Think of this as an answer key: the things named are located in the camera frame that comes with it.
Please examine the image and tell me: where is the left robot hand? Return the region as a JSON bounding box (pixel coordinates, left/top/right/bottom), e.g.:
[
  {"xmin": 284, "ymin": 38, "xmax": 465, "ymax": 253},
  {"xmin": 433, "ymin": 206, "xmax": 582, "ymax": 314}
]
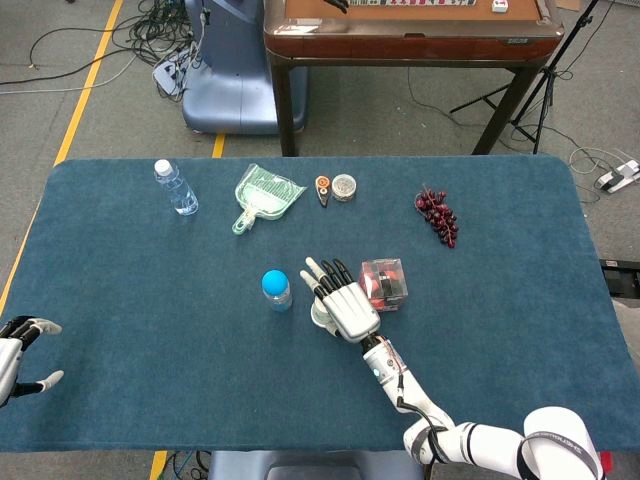
[{"xmin": 0, "ymin": 315, "xmax": 65, "ymax": 406}]

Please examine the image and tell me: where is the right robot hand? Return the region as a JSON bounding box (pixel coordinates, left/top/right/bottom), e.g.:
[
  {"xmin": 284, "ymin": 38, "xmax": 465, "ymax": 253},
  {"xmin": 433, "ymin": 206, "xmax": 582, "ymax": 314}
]
[{"xmin": 299, "ymin": 257, "xmax": 382, "ymax": 344}]

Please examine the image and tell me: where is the white paper cup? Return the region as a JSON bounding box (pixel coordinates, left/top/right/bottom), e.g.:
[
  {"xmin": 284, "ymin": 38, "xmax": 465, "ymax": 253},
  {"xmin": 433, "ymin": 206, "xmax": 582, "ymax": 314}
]
[{"xmin": 310, "ymin": 297, "xmax": 337, "ymax": 335}]

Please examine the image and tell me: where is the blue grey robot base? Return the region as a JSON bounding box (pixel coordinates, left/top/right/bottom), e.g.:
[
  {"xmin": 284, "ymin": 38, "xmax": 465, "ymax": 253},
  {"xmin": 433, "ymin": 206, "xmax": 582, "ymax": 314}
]
[{"xmin": 181, "ymin": 0, "xmax": 309, "ymax": 135}]

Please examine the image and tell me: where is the clear box red black toy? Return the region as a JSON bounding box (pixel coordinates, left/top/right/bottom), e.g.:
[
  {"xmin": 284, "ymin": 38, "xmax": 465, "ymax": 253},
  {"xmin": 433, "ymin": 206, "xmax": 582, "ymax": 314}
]
[{"xmin": 357, "ymin": 257, "xmax": 409, "ymax": 313}]

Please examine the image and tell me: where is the small bottle blue cap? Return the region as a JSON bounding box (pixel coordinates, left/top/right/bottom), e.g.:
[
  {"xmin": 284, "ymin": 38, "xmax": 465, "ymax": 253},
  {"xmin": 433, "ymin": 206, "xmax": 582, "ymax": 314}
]
[{"xmin": 261, "ymin": 269, "xmax": 294, "ymax": 313}]

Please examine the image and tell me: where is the red grape bunch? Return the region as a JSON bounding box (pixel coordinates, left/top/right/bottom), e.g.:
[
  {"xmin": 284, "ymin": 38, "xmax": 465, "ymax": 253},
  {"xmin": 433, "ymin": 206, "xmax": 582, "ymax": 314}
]
[{"xmin": 414, "ymin": 183, "xmax": 460, "ymax": 249}]

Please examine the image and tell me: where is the green white dustpan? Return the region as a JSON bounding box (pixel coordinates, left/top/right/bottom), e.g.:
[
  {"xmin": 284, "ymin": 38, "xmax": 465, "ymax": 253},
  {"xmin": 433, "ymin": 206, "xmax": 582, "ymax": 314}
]
[{"xmin": 231, "ymin": 163, "xmax": 308, "ymax": 236}]

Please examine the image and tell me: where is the blue table cloth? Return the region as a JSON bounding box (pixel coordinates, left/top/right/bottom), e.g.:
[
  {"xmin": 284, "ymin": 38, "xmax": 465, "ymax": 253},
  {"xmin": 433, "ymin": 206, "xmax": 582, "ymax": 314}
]
[{"xmin": 0, "ymin": 154, "xmax": 634, "ymax": 454}]

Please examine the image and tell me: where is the grey robot chassis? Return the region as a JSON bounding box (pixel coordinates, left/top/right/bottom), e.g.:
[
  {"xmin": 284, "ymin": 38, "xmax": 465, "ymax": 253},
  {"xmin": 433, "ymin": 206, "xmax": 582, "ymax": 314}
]
[{"xmin": 207, "ymin": 449, "xmax": 426, "ymax": 480}]

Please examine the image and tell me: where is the clear bottle white cap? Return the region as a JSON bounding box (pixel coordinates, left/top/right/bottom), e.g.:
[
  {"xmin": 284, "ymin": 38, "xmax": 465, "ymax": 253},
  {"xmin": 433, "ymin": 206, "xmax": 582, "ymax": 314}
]
[{"xmin": 153, "ymin": 159, "xmax": 200, "ymax": 217}]

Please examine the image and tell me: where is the brown mahjong table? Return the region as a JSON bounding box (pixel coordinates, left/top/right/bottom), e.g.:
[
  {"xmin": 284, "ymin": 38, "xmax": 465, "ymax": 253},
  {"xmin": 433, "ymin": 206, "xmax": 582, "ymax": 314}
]
[{"xmin": 263, "ymin": 0, "xmax": 566, "ymax": 157}]

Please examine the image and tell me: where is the black floor box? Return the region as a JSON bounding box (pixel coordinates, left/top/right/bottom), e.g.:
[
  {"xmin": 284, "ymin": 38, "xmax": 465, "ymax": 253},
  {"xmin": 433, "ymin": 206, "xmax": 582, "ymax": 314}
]
[{"xmin": 598, "ymin": 257, "xmax": 640, "ymax": 300}]

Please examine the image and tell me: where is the white power strip with plugs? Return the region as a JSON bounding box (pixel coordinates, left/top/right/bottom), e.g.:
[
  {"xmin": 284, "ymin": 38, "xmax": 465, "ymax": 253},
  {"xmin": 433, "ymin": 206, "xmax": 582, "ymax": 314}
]
[{"xmin": 152, "ymin": 49, "xmax": 194, "ymax": 97}]

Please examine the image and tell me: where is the black tripod stand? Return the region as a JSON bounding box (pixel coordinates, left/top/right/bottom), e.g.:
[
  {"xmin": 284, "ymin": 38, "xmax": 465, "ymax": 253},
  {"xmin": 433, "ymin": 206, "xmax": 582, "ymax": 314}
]
[{"xmin": 449, "ymin": 0, "xmax": 601, "ymax": 155}]

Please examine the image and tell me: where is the mahjong tile row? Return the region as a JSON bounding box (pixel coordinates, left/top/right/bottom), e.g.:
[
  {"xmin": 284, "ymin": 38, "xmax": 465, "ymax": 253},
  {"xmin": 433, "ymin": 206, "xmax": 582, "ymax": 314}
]
[{"xmin": 348, "ymin": 0, "xmax": 477, "ymax": 8}]

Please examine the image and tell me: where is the black cable coil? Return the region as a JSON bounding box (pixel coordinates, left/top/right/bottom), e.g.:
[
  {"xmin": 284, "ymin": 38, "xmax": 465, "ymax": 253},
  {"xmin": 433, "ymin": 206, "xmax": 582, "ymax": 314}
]
[{"xmin": 167, "ymin": 449, "xmax": 212, "ymax": 480}]

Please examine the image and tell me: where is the white floor cable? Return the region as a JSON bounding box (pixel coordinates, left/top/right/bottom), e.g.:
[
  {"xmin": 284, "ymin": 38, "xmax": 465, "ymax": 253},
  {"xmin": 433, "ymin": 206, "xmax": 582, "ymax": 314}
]
[{"xmin": 568, "ymin": 146, "xmax": 626, "ymax": 175}]

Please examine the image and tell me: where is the black floor cable bundle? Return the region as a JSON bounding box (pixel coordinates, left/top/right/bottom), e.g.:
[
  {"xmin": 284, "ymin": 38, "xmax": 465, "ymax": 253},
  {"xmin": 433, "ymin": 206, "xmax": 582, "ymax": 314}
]
[{"xmin": 0, "ymin": 0, "xmax": 201, "ymax": 104}]

